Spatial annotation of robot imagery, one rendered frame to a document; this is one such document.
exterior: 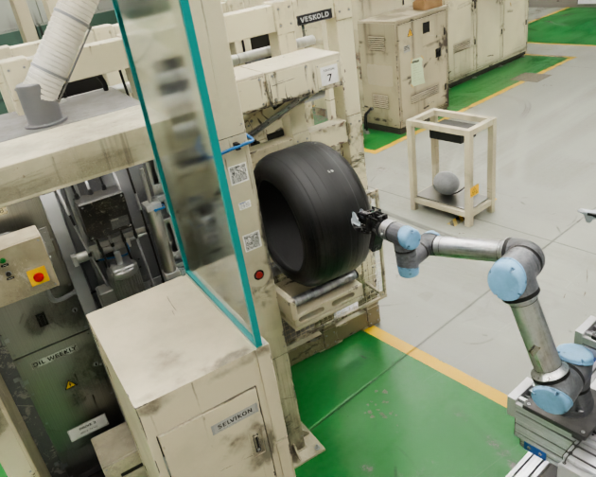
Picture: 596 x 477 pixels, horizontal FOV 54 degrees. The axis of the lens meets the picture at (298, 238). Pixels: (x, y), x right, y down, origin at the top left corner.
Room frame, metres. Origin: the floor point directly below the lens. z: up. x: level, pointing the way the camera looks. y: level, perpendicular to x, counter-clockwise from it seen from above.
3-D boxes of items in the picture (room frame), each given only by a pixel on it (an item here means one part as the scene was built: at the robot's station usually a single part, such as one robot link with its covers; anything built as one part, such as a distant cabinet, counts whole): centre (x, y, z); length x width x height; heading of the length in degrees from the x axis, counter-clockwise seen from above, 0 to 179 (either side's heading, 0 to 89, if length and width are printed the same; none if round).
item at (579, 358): (1.46, -0.83, 0.88); 0.13 x 0.12 x 0.14; 134
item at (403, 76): (6.87, -1.56, 0.62); 0.91 x 0.58 x 1.25; 126
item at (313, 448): (2.12, 0.21, 0.02); 0.27 x 0.27 x 0.04; 27
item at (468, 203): (4.38, -1.32, 0.40); 0.60 x 0.35 x 0.80; 36
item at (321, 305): (2.13, -0.07, 0.84); 0.36 x 0.09 x 0.06; 117
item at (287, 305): (2.18, 0.15, 0.90); 0.40 x 0.03 x 0.10; 27
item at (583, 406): (1.46, -0.84, 0.77); 0.15 x 0.15 x 0.10
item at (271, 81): (2.58, 0.01, 1.71); 0.61 x 0.25 x 0.15; 117
